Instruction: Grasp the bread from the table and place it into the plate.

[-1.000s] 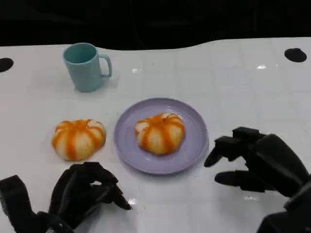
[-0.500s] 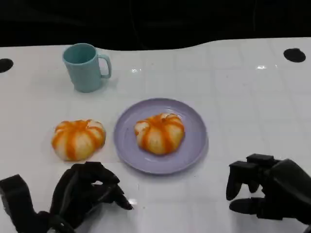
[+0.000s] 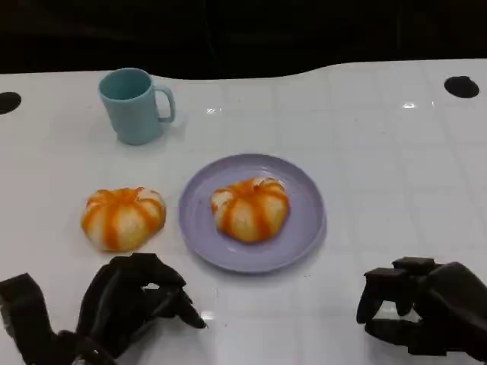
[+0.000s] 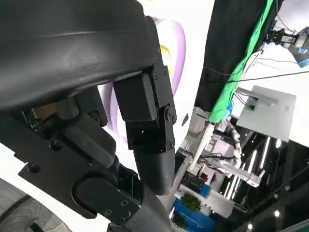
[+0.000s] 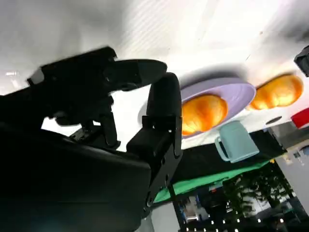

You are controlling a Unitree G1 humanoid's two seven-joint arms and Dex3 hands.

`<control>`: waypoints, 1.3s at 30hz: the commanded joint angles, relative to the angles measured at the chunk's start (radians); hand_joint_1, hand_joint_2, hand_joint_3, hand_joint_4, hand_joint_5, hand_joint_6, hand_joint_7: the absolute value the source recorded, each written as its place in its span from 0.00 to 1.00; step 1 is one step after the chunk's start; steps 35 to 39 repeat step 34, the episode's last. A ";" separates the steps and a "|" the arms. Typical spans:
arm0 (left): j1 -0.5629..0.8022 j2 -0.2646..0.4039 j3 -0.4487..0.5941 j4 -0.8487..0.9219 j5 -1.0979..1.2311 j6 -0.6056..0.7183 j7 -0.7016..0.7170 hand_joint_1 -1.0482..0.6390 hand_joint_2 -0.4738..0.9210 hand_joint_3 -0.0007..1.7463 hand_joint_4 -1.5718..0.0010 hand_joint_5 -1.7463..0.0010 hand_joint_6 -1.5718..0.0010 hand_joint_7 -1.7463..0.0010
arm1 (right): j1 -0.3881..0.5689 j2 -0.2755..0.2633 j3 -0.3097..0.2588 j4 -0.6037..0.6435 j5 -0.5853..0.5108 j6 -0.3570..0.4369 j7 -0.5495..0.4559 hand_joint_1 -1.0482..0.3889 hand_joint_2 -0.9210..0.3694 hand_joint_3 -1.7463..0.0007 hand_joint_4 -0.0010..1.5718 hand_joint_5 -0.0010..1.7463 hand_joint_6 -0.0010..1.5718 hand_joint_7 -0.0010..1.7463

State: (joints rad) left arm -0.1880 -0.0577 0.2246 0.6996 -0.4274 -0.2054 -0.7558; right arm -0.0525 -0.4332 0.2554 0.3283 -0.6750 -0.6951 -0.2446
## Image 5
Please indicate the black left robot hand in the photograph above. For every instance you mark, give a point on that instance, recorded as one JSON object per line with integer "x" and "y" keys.
{"x": 303, "y": 60}

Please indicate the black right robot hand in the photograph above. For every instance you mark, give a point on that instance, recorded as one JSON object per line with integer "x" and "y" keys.
{"x": 72, "y": 169}

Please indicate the orange white toy bread roll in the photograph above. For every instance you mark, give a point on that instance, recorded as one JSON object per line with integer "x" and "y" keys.
{"x": 277, "y": 93}
{"x": 202, "y": 113}

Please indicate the red box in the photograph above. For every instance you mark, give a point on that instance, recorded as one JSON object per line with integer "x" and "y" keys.
{"x": 301, "y": 119}

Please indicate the lilac plate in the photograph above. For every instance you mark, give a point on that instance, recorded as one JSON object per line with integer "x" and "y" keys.
{"x": 231, "y": 90}

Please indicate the pale green mug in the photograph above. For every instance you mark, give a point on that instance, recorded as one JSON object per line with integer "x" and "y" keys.
{"x": 237, "y": 142}

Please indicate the green cloth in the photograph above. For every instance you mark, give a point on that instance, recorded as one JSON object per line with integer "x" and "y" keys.
{"x": 200, "y": 180}

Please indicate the black cloth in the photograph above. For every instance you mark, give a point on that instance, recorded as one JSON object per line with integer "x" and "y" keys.
{"x": 205, "y": 159}

